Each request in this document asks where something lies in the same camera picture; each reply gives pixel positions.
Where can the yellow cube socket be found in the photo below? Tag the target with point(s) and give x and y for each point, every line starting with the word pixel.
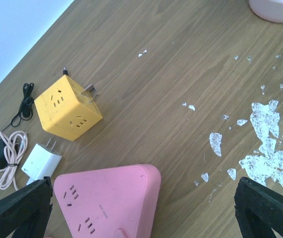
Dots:
pixel 66 110

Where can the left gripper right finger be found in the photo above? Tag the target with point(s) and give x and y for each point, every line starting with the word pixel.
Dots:
pixel 258 210

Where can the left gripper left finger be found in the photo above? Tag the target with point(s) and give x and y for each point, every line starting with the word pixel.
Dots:
pixel 26 212

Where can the pink triangular power socket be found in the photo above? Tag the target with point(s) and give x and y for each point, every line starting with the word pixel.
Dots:
pixel 117 202

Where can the round pink power strip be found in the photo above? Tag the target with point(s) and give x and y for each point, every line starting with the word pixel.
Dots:
pixel 270 10

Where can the black power adapter with cable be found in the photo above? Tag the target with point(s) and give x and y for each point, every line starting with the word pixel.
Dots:
pixel 12 151

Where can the white usb charger plug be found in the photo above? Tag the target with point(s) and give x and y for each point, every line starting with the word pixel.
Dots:
pixel 41 162

